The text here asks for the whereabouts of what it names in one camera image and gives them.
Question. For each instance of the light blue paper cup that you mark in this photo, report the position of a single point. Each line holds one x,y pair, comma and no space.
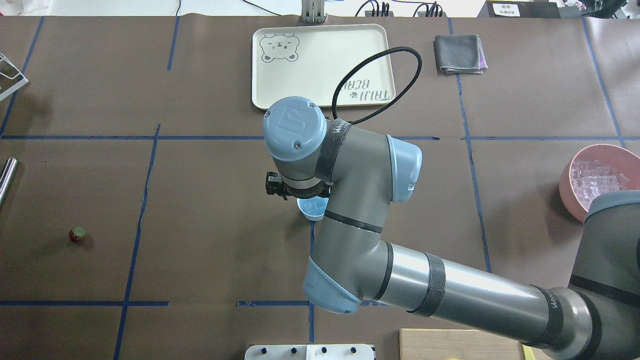
314,208

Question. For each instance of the small strawberry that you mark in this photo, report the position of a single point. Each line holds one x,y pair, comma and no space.
77,234

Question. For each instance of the steel muddler black tip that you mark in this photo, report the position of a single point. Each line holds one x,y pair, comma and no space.
6,178

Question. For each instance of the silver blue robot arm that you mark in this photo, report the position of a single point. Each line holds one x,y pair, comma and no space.
596,317

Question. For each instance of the pile of clear ice cubes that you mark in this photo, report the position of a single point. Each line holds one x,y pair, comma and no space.
590,179

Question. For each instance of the cream bear tray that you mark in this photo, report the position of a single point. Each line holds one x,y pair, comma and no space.
309,61

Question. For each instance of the wooden cutting board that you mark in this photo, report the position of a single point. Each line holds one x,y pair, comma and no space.
455,344

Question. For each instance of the folded grey cloth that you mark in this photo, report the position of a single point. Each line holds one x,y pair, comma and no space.
460,54

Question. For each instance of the black box device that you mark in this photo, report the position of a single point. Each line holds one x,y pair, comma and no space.
524,9

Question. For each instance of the pink bowl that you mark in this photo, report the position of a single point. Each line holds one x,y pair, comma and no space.
624,160

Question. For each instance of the aluminium frame post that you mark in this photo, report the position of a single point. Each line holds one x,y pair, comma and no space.
313,11

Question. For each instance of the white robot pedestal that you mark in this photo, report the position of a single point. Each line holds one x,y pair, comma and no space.
349,351

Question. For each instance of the white wire cup rack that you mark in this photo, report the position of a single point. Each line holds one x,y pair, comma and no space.
11,78

